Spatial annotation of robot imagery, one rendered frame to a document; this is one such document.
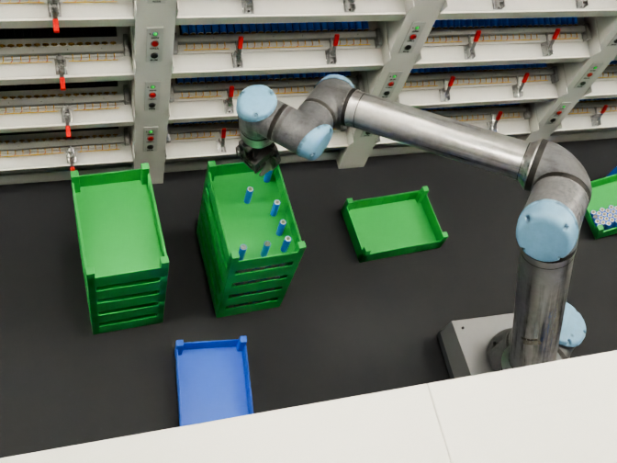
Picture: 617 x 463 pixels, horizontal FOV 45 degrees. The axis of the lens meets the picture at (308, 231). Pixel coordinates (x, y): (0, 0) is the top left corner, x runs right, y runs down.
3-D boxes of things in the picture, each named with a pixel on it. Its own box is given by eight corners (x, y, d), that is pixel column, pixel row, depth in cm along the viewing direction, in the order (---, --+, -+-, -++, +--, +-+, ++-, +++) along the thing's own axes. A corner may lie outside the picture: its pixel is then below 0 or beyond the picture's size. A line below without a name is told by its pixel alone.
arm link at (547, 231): (563, 385, 201) (604, 178, 149) (545, 439, 191) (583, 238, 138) (507, 367, 208) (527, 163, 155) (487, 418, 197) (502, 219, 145)
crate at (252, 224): (300, 260, 202) (307, 247, 195) (228, 272, 196) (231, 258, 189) (274, 168, 215) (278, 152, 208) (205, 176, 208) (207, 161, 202)
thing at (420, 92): (551, 101, 254) (576, 89, 241) (387, 110, 237) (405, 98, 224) (542, 43, 256) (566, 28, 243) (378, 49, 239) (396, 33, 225)
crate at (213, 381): (253, 446, 207) (258, 440, 200) (180, 454, 202) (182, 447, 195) (242, 344, 221) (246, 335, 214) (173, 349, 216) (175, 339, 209)
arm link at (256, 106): (265, 126, 163) (227, 106, 164) (267, 150, 175) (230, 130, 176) (286, 93, 166) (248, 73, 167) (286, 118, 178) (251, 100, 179)
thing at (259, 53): (378, 70, 217) (397, 53, 204) (169, 78, 200) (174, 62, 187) (369, 3, 219) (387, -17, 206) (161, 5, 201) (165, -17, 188)
